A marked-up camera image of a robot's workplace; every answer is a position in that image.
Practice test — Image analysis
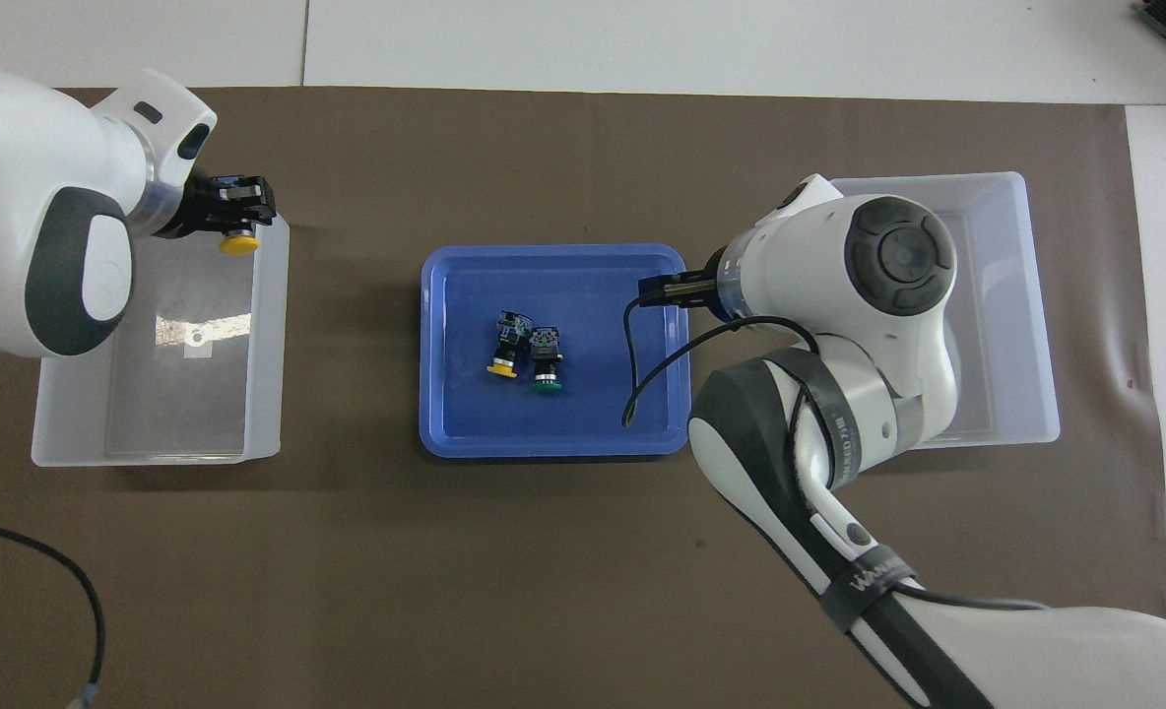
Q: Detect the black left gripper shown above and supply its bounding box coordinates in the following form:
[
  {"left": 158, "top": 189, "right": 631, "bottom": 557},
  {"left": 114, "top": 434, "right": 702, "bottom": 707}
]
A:
[{"left": 155, "top": 169, "right": 279, "bottom": 242}]

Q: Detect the green push button switch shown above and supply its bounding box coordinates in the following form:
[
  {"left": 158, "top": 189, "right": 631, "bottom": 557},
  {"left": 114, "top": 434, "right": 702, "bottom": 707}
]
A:
[{"left": 528, "top": 326, "right": 564, "bottom": 397}]

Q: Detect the brown table mat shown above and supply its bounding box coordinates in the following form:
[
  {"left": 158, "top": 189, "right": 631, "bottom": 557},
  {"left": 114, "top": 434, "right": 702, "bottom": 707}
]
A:
[{"left": 0, "top": 87, "right": 1166, "bottom": 709}]

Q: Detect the translucent white plastic box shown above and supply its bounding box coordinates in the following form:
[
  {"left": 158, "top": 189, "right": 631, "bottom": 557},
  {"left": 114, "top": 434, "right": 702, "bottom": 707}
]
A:
[
  {"left": 31, "top": 192, "right": 292, "bottom": 468},
  {"left": 824, "top": 171, "right": 1062, "bottom": 453}
]

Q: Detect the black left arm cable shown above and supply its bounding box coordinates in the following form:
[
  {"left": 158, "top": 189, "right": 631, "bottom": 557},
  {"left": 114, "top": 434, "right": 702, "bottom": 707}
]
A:
[{"left": 0, "top": 517, "right": 106, "bottom": 709}]

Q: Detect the blue plastic tray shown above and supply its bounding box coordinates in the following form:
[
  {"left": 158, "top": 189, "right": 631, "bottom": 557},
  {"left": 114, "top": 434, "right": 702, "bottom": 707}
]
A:
[{"left": 418, "top": 243, "right": 692, "bottom": 460}]

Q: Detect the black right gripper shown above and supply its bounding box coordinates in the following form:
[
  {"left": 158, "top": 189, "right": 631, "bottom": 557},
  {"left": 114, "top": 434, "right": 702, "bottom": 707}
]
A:
[{"left": 638, "top": 251, "right": 732, "bottom": 321}]

